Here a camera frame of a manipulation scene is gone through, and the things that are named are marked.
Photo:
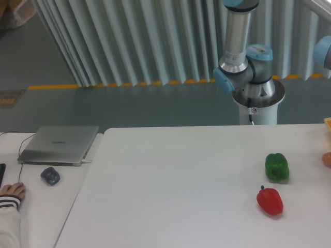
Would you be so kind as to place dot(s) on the red bell pepper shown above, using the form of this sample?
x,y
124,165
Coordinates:
x,y
270,201

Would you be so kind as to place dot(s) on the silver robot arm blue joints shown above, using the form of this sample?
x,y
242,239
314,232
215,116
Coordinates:
x,y
240,51

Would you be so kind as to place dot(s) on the green bell pepper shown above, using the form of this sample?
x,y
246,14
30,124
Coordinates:
x,y
276,167

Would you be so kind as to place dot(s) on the person's hand on mouse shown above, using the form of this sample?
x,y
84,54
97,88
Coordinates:
x,y
13,194

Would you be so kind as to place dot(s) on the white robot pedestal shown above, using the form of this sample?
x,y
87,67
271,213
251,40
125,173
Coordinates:
x,y
258,104

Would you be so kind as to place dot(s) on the black keyboard edge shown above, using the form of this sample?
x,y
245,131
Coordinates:
x,y
2,172

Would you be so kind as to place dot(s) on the white folding partition screen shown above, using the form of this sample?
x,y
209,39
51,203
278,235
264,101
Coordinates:
x,y
157,42

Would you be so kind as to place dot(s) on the silver closed laptop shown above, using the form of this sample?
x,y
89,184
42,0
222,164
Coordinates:
x,y
59,145

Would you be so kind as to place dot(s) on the orange round fruit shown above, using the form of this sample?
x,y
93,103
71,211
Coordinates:
x,y
326,159

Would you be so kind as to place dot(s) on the white sleeve striped cuff forearm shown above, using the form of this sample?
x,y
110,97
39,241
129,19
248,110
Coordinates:
x,y
10,221

